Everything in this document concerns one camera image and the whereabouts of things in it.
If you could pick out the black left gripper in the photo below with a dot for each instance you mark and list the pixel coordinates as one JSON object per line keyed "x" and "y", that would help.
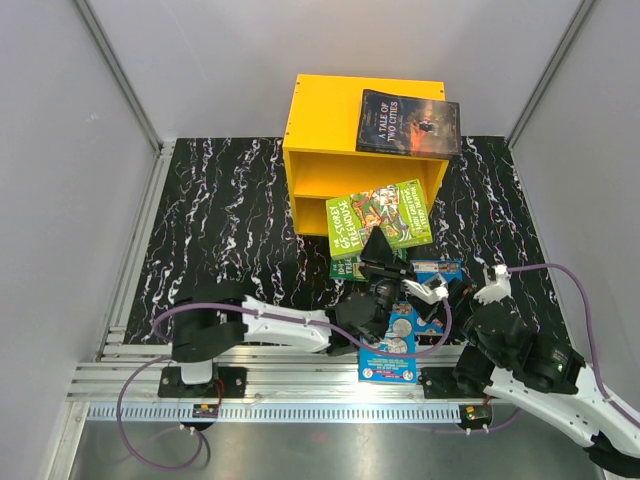
{"x": 376, "y": 249}

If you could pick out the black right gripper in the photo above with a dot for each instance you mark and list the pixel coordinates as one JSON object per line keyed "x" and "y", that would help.
{"x": 461, "y": 298}

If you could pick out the lime green 65-Storey Treehouse book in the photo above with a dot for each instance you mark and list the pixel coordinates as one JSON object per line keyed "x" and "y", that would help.
{"x": 399, "y": 210}

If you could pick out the dark Tale of Two Cities book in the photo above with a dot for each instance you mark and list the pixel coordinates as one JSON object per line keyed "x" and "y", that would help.
{"x": 408, "y": 126}

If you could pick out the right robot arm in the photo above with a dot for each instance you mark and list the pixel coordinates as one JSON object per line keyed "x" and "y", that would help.
{"x": 506, "y": 358}

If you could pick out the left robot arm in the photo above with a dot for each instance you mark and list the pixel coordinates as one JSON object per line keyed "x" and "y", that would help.
{"x": 207, "y": 326}

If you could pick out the blue 130-Storey Treehouse book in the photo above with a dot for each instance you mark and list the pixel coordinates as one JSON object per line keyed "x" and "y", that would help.
{"x": 430, "y": 321}

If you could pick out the green 104-Storey Treehouse book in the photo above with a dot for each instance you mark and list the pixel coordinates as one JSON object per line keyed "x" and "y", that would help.
{"x": 347, "y": 269}

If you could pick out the yellow wooden shelf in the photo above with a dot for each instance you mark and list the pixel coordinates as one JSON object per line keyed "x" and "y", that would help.
{"x": 319, "y": 147}

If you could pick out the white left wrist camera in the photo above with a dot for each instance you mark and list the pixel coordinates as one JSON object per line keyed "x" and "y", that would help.
{"x": 425, "y": 297}

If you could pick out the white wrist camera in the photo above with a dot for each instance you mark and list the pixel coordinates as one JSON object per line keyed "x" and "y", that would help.
{"x": 425, "y": 297}
{"x": 497, "y": 285}

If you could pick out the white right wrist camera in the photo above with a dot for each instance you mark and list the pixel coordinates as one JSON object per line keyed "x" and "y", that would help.
{"x": 497, "y": 285}

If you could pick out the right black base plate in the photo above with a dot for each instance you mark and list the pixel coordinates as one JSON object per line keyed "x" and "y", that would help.
{"x": 445, "y": 382}

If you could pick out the aluminium front rail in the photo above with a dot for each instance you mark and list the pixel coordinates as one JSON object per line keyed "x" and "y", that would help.
{"x": 280, "y": 374}

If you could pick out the perforated cable duct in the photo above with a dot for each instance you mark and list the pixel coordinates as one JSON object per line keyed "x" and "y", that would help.
{"x": 430, "y": 413}

